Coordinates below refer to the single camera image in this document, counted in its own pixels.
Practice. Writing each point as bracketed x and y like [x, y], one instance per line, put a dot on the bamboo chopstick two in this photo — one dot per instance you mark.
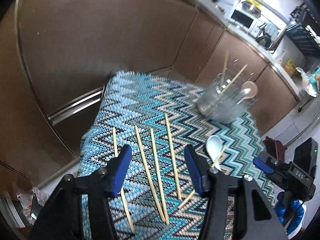
[146, 168]

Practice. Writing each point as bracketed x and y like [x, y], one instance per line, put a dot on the blue gloved right hand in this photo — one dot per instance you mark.
[292, 216]

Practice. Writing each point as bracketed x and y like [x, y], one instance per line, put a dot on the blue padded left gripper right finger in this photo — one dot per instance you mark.
[198, 169]

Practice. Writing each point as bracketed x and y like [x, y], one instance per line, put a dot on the bamboo chopstick three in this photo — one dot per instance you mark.
[159, 179]

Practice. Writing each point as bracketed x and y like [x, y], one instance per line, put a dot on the white microwave oven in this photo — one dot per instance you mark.
[248, 20]

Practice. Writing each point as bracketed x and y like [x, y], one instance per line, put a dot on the zigzag blue knitted mat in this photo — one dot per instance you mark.
[131, 99]

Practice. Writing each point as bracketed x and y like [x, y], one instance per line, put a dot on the black wall storage rack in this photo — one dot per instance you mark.
[303, 31]

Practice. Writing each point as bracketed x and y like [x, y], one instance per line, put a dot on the clear glass utensil holder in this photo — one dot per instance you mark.
[230, 105]

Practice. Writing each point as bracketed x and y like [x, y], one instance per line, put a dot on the bamboo chopstick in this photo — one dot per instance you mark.
[224, 67]
[234, 78]

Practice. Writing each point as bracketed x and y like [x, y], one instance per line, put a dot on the bamboo chopstick one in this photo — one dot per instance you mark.
[122, 193]

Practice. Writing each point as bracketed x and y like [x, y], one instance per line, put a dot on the bamboo chopstick five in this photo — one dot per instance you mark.
[218, 156]

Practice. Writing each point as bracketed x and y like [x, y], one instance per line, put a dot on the pink ceramic spoon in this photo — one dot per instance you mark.
[253, 89]

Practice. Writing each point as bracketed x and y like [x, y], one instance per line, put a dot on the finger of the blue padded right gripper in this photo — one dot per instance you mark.
[262, 166]

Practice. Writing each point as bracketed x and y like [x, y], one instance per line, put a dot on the white ceramic spoon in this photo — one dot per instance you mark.
[213, 148]

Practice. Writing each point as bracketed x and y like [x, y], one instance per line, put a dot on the bamboo chopstick four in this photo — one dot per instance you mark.
[178, 190]

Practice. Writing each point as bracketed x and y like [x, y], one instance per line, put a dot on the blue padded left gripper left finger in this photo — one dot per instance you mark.
[117, 170]

